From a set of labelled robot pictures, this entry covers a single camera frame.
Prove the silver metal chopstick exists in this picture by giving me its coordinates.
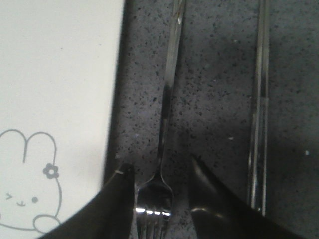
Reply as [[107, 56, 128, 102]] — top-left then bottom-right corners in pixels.
[[249, 0, 265, 210], [257, 0, 270, 216]]

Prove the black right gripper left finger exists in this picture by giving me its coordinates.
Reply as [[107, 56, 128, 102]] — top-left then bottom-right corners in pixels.
[[41, 163, 135, 239]]

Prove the cream rabbit serving tray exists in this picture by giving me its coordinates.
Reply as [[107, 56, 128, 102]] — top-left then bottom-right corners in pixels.
[[0, 0, 125, 239]]

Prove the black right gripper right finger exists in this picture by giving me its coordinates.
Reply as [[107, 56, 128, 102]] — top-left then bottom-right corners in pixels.
[[188, 154, 317, 239]]

